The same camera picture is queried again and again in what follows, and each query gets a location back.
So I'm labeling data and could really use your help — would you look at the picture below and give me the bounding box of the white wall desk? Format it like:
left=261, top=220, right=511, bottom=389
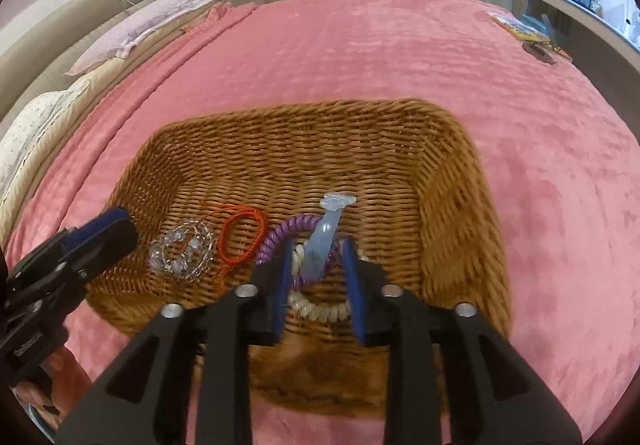
left=519, top=0, right=640, bottom=76

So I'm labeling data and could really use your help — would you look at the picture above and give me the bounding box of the person's left hand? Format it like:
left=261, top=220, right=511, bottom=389
left=13, top=347, right=92, bottom=430

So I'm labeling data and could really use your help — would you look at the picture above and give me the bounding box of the red string bracelet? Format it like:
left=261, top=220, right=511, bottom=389
left=199, top=201, right=269, bottom=271

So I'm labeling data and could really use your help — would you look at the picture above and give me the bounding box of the purple spiral hair tie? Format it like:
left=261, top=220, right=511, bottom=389
left=254, top=213, right=346, bottom=288

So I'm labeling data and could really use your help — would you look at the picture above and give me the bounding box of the colourful packet on bed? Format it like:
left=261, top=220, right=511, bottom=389
left=487, top=12, right=573, bottom=65

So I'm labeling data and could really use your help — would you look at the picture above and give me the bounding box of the lilac pillow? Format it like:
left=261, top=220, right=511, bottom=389
left=66, top=0, right=230, bottom=77

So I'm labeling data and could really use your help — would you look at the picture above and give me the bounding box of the pink plush blanket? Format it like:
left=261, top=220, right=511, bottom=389
left=6, top=0, right=639, bottom=436

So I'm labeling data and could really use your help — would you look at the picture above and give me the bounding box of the beige padded headboard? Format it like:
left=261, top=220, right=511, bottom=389
left=1, top=0, right=155, bottom=128

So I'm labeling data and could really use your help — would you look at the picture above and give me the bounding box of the cream spiral hair tie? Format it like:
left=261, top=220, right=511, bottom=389
left=286, top=241, right=371, bottom=325

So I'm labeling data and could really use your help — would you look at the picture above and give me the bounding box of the white dotted pillow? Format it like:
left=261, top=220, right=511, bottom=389
left=1, top=77, right=91, bottom=205

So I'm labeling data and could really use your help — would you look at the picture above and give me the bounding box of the clear crystal bracelet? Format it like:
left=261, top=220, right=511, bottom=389
left=147, top=218, right=220, bottom=284

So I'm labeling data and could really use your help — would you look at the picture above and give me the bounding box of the light blue hair clip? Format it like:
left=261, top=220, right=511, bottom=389
left=299, top=193, right=357, bottom=283

